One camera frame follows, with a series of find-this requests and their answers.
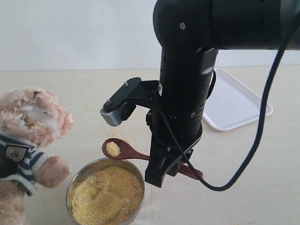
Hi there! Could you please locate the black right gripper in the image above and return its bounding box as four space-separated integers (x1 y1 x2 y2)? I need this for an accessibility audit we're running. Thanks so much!
145 52 217 188

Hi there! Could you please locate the beige teddy bear striped sweater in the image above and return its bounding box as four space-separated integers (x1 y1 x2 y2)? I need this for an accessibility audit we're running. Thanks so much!
0 88 73 225

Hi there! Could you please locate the dark red wooden spoon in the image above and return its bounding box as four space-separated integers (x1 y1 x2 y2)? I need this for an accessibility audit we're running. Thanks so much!
102 138 203 180

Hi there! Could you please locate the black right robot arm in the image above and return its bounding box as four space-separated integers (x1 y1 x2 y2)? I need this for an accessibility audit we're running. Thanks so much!
145 0 300 191

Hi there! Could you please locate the round steel bowl of millet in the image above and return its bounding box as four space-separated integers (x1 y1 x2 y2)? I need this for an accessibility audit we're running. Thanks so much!
66 158 145 225

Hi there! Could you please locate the white rectangular plastic tray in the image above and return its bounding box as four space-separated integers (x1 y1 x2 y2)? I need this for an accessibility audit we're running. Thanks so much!
202 68 261 131

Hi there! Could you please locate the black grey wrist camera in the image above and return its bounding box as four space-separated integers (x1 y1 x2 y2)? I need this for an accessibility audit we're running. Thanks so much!
100 77 158 127

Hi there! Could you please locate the black round cable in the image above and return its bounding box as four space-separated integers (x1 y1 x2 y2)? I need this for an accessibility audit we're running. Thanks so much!
150 35 296 192

